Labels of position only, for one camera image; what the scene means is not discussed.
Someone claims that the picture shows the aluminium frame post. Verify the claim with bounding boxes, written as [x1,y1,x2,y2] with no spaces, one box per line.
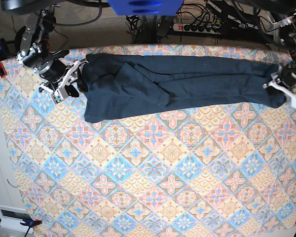
[269,12,282,44]

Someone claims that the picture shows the dark blue t-shirt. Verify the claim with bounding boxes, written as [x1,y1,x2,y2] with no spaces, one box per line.
[82,53,286,123]

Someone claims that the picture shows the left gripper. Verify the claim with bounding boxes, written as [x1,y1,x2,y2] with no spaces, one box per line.
[263,64,296,109]

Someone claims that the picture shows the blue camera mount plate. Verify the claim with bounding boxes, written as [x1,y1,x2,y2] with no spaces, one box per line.
[107,0,184,16]

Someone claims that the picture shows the white power strip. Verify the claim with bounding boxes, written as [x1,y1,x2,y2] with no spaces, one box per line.
[172,23,219,35]

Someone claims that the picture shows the black round stool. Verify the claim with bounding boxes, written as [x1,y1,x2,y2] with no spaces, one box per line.
[14,26,26,52]

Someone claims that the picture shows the patterned tablecloth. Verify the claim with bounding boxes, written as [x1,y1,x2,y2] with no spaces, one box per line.
[0,58,296,237]

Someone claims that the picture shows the blue orange clamp lower left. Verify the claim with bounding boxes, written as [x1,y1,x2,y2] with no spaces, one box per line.
[0,218,42,234]

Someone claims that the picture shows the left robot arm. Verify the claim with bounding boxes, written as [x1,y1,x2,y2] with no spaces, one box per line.
[231,0,296,109]

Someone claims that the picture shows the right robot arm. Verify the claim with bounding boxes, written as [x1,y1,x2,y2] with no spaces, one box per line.
[1,0,88,104]

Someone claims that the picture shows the white floor vent panel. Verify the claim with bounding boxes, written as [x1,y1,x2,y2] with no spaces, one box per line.
[0,205,31,233]

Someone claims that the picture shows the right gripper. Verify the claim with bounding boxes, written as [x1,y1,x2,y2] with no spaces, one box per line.
[34,59,88,104]

